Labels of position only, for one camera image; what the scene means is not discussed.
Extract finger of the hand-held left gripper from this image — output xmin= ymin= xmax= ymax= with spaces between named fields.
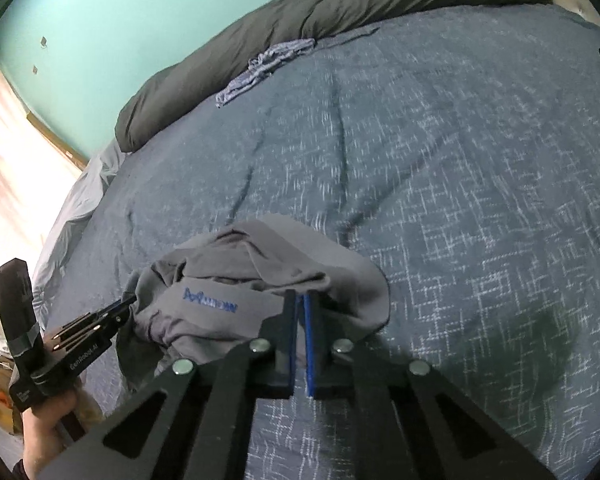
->
xmin=55 ymin=310 xmax=131 ymax=353
xmin=52 ymin=296 xmax=137 ymax=341

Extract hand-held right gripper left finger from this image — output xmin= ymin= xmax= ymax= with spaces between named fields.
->
xmin=37 ymin=289 xmax=297 ymax=480

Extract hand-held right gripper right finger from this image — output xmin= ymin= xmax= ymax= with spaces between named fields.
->
xmin=304 ymin=290 xmax=556 ymax=480

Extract grey boxer briefs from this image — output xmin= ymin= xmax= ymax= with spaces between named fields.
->
xmin=115 ymin=214 xmax=392 ymax=393

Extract person's left forearm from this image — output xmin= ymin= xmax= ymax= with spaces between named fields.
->
xmin=11 ymin=457 xmax=41 ymax=480

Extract person's left hand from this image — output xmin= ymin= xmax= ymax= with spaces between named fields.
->
xmin=22 ymin=389 xmax=79 ymax=477

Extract cardboard box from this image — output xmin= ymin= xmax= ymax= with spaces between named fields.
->
xmin=0 ymin=360 xmax=25 ymax=435

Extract blue patterned bedspread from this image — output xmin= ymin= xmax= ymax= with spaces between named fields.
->
xmin=45 ymin=2 xmax=600 ymax=480

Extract blue striped underwear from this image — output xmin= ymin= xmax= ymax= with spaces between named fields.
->
xmin=215 ymin=37 xmax=317 ymax=109

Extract wooden window frame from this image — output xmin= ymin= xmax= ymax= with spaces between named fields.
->
xmin=26 ymin=111 xmax=89 ymax=169

